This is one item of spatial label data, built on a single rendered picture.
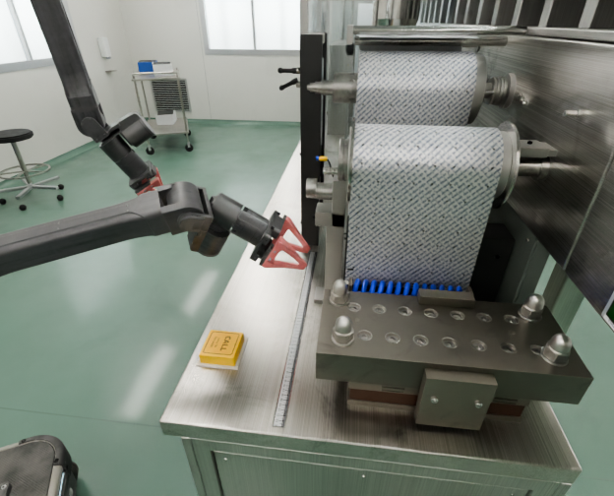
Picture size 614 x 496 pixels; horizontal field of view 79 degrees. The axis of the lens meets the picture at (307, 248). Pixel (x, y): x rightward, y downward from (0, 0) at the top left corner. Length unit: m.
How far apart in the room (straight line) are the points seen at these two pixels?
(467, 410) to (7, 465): 1.44
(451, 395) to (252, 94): 6.08
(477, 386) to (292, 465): 0.34
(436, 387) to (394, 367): 0.07
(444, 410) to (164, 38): 6.56
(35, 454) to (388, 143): 1.48
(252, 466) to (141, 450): 1.09
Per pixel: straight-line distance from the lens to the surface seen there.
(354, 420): 0.68
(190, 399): 0.73
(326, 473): 0.75
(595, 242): 0.63
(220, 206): 0.68
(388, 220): 0.67
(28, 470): 1.64
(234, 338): 0.78
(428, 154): 0.65
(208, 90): 6.66
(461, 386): 0.62
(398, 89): 0.85
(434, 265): 0.73
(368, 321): 0.65
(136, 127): 1.03
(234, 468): 0.79
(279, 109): 6.39
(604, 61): 0.69
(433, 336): 0.65
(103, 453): 1.87
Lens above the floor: 1.47
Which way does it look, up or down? 32 degrees down
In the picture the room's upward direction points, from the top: straight up
